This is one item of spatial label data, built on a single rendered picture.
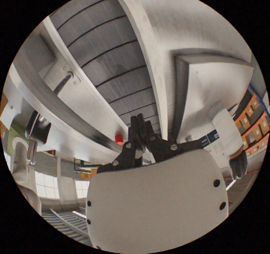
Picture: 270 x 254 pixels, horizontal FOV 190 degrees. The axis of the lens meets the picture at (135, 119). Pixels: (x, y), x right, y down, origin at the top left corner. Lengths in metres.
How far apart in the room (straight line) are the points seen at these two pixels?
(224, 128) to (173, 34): 0.29
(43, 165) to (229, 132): 5.91
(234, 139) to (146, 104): 0.30
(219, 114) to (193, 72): 0.20
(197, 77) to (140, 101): 0.12
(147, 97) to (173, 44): 0.12
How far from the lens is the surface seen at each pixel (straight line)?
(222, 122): 0.33
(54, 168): 6.02
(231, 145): 0.33
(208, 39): 0.27
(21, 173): 0.61
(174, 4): 0.22
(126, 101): 0.15
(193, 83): 0.19
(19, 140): 0.75
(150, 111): 0.18
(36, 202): 0.55
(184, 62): 0.17
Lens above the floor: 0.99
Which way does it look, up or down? 36 degrees down
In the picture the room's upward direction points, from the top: 167 degrees clockwise
